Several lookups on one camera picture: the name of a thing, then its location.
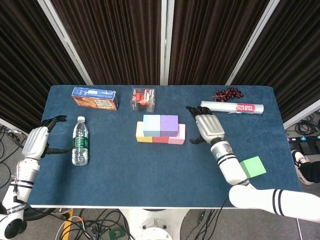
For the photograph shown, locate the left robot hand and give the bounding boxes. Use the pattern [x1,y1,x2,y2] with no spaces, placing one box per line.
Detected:
[21,114,74,161]

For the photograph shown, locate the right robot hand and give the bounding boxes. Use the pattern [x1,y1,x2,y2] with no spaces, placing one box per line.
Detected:
[185,106,226,146]

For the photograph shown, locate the pink cube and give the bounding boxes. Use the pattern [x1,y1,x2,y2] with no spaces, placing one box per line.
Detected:
[167,123,186,145]

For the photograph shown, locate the purple cube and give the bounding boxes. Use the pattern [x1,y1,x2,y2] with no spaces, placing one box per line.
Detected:
[159,114,179,138]

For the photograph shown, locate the green cube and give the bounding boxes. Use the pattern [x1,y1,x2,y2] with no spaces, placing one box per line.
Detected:
[239,155,267,179]

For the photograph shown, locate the light blue cube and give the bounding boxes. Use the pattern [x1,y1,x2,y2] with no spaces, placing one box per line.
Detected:
[142,114,161,137]

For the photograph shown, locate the yellow cube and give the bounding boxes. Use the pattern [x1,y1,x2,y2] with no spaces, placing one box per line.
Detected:
[135,121,154,143]

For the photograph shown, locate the chrome metal stand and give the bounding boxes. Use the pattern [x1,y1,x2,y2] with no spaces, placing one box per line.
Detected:
[6,129,30,148]

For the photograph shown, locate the plastic food wrap roll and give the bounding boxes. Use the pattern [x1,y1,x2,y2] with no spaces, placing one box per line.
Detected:
[199,100,265,116]

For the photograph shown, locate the dark red grape bunch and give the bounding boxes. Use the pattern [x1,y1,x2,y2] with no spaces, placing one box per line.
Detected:
[212,87,245,103]

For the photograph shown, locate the clear water bottle green label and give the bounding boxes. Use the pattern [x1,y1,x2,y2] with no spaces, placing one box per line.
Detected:
[71,116,90,166]

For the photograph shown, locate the clear box with red item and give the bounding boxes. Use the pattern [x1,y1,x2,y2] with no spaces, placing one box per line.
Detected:
[129,87,157,114]

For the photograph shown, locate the blue orange snack box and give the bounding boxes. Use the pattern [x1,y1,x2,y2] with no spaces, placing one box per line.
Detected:
[71,86,119,111]

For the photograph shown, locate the blue table cloth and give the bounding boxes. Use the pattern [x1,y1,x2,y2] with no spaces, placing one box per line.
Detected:
[18,84,302,208]

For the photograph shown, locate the brown pleated partition panel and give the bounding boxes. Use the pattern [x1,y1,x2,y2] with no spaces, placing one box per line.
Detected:
[231,0,320,121]
[0,0,87,137]
[51,0,162,86]
[168,0,271,86]

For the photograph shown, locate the black power strip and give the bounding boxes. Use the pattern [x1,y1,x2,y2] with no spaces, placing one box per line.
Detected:
[287,135,320,144]

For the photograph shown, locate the white sneaker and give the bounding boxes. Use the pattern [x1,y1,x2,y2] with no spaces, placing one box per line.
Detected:
[291,149,313,186]

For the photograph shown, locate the black trouser leg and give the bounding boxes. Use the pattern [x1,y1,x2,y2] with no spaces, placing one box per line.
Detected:
[298,161,320,185]

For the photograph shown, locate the green electronic device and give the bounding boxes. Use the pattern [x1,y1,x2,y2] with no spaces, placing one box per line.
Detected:
[109,227,125,240]

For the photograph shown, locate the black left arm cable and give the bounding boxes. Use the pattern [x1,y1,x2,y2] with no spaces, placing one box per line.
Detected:
[13,179,71,223]

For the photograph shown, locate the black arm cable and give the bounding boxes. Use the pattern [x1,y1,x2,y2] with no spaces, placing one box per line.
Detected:
[219,194,231,211]
[13,179,71,223]

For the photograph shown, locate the black curved hose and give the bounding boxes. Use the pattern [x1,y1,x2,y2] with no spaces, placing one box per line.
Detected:
[24,207,53,222]

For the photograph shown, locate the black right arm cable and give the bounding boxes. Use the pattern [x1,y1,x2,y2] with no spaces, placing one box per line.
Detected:
[219,194,231,211]

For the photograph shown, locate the black coiled cable pile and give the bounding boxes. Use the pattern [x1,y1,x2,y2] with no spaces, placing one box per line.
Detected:
[294,112,320,137]

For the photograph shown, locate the tangled floor cable bundle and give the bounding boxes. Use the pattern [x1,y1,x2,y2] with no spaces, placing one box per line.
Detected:
[54,208,131,240]

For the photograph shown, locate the white table pedestal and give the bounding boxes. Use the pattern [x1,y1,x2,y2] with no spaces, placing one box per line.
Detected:
[119,208,191,240]

